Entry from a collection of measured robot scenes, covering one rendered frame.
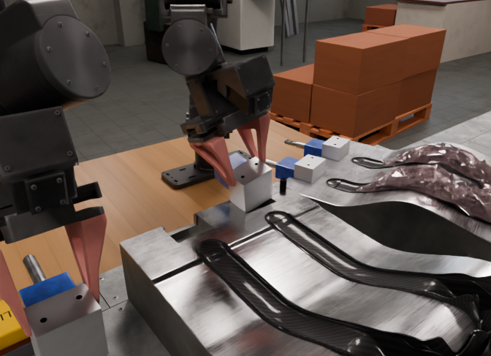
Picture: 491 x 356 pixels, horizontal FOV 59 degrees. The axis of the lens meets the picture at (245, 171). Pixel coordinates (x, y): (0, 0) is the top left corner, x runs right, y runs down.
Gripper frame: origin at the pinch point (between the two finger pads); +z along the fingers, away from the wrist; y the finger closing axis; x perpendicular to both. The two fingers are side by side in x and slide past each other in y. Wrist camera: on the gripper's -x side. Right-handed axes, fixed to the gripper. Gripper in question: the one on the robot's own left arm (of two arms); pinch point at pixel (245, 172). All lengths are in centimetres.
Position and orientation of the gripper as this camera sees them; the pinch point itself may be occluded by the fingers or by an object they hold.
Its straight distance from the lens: 59.3
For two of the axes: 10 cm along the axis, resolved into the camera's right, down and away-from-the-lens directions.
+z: 3.5, 9.0, 2.7
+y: 7.8, -4.4, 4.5
